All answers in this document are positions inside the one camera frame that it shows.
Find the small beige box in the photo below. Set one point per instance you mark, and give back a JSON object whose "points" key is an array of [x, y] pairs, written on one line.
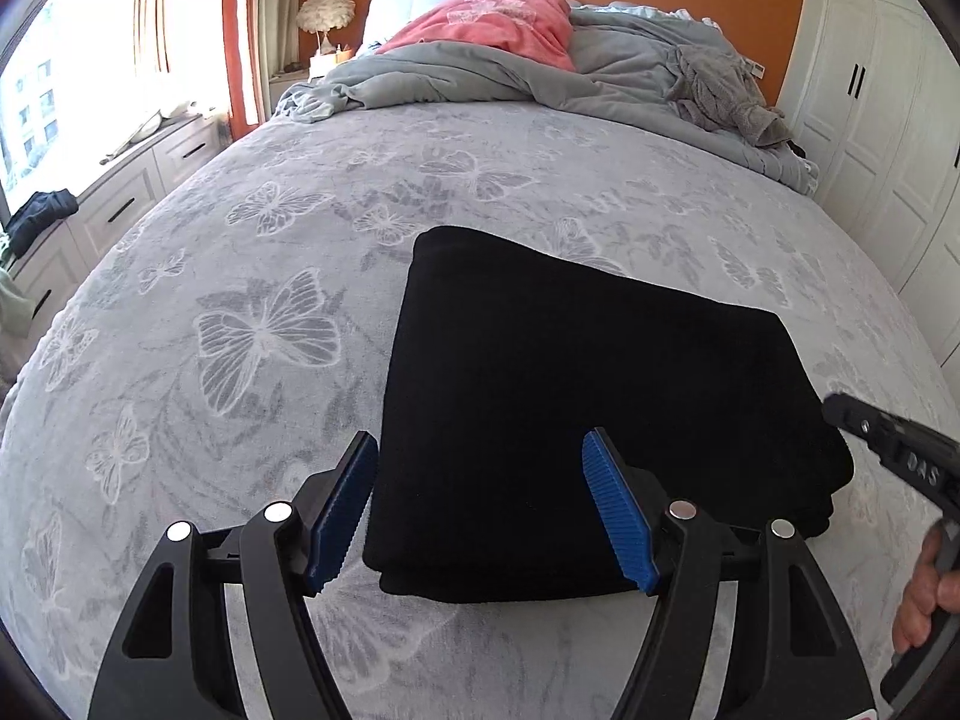
{"points": [[330, 64]]}

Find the orange and white curtain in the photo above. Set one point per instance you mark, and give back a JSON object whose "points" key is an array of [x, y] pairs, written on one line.
{"points": [[255, 30]]}

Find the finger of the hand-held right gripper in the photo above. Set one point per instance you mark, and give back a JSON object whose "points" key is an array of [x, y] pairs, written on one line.
{"points": [[855, 420]]}

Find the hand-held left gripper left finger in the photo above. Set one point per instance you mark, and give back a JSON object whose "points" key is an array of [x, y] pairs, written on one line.
{"points": [[341, 510]]}

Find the grey duvet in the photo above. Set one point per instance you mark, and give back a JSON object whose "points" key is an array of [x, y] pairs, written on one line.
{"points": [[465, 75]]}

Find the white nightstand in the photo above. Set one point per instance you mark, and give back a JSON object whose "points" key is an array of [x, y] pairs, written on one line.
{"points": [[289, 94]]}

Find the window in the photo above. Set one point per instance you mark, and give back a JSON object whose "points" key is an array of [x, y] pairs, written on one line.
{"points": [[75, 75]]}

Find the pale green cloth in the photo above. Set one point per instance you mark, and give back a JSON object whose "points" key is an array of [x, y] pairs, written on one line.
{"points": [[13, 304]]}

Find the white wardrobe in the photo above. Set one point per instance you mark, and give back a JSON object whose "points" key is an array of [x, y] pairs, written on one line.
{"points": [[877, 127]]}

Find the person's right hand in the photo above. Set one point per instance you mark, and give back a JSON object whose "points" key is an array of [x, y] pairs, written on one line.
{"points": [[922, 585]]}

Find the white feather table lamp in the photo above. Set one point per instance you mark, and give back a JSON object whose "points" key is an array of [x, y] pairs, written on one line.
{"points": [[324, 11]]}

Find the dark blue folded clothing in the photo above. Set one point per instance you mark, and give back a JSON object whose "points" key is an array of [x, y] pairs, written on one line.
{"points": [[41, 214]]}

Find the light blue padded headboard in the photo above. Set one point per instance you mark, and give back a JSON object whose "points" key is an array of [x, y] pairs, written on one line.
{"points": [[390, 7]]}

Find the crumpled grey garment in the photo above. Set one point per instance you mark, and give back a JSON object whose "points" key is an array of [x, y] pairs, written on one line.
{"points": [[720, 90]]}

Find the pink blanket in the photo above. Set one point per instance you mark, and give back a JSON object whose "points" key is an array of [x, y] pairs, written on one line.
{"points": [[510, 22]]}

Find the white window drawer cabinet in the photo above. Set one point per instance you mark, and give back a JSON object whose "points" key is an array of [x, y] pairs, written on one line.
{"points": [[120, 202]]}

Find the grey butterfly print bedspread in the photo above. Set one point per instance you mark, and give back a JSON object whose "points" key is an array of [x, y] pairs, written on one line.
{"points": [[262, 240]]}

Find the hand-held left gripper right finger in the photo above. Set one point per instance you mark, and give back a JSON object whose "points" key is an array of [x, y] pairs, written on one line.
{"points": [[619, 510]]}

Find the black pants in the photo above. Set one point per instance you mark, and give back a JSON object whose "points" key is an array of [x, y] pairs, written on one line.
{"points": [[562, 390]]}

